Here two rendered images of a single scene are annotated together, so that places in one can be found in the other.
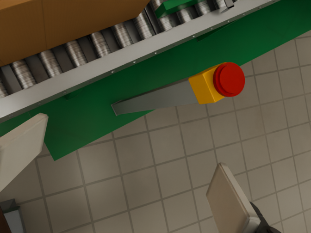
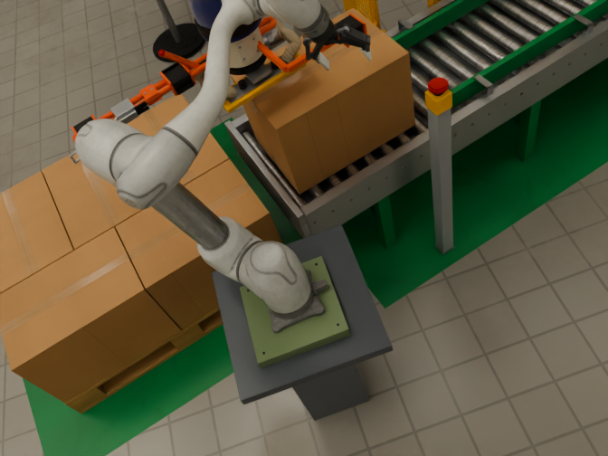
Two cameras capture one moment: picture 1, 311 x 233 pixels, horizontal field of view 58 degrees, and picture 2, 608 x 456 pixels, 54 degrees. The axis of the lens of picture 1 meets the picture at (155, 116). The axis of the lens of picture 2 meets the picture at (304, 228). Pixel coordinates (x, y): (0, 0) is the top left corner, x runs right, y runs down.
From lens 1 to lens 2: 174 cm
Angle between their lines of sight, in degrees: 44
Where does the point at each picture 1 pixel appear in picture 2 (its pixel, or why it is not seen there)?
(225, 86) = (433, 87)
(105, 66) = (393, 157)
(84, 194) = (425, 340)
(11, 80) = not seen: hidden behind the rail
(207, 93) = (432, 100)
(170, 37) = not seen: hidden behind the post
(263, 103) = not seen: outside the picture
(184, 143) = (542, 269)
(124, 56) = (406, 147)
